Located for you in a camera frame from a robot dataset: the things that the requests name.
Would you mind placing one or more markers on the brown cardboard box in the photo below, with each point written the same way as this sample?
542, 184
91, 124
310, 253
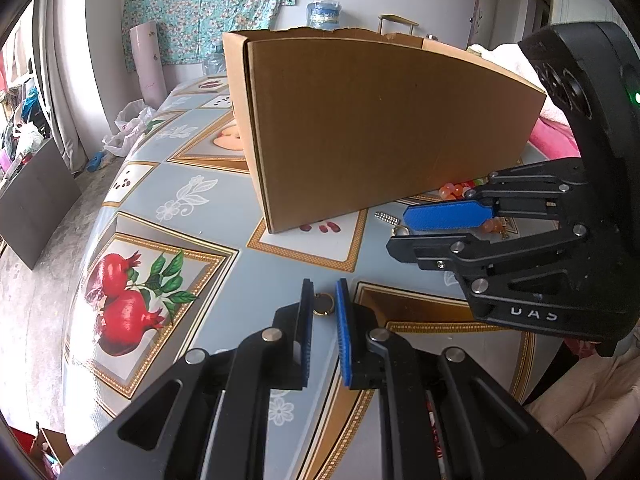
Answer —
335, 122

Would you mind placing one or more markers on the grey window curtain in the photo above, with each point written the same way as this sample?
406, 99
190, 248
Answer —
65, 79

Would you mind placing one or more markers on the dark grey board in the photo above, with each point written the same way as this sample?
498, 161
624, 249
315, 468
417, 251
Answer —
35, 202

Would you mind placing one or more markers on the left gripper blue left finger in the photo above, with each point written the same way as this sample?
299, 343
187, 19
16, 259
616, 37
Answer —
207, 416

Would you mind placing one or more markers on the beige trouser leg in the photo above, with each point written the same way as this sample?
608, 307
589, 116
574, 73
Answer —
589, 403

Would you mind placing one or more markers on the fruit print tablecloth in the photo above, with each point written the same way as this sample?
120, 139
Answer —
180, 258

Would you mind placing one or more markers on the white plastic bag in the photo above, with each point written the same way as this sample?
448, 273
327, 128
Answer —
131, 123

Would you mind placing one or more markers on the pink rolled mat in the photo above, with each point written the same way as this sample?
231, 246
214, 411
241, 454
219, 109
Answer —
146, 55

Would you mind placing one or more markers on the small silver spring clip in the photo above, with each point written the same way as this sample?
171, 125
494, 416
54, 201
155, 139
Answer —
387, 218

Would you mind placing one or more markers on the white fluffy blanket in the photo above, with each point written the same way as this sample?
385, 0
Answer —
512, 58

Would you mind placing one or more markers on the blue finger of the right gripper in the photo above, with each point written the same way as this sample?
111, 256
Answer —
434, 251
453, 215

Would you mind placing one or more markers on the wooden handle rack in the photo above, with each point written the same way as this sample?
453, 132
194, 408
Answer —
394, 21

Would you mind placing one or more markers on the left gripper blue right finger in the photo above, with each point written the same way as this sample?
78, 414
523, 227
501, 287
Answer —
442, 415

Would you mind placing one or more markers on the blue water dispenser bottle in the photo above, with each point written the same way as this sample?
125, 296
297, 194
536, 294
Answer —
323, 14

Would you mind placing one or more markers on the pink floral blanket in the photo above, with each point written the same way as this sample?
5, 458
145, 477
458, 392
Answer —
553, 139

